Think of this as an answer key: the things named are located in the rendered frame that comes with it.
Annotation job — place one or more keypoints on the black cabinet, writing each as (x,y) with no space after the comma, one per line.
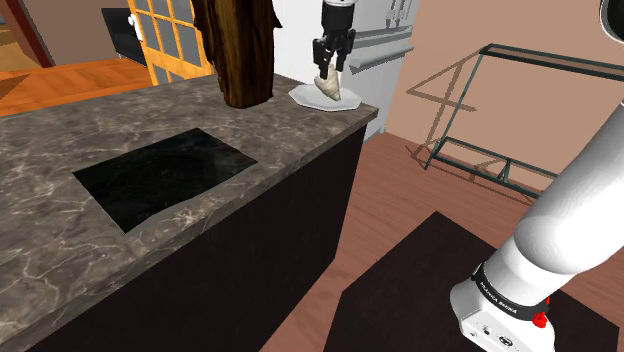
(119,36)

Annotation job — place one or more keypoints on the brown wooden trunk piece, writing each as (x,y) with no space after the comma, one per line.
(244,53)

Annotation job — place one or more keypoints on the black inset panel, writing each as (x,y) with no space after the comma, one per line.
(161,178)

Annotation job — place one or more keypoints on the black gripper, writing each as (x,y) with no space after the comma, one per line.
(338,20)

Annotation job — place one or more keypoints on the dark kitchen island marble top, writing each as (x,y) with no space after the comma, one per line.
(219,278)

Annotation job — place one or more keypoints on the green metal frame rack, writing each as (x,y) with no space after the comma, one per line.
(507,51)

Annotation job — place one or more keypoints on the beige pointed shell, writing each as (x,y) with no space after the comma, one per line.
(331,85)

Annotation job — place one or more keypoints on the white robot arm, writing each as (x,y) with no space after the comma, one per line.
(565,214)

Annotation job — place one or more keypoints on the orange glass pane door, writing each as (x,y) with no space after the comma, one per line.
(168,39)

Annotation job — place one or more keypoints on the white plate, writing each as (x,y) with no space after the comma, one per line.
(348,101)

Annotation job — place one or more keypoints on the dark robot stand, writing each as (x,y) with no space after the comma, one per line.
(414,287)

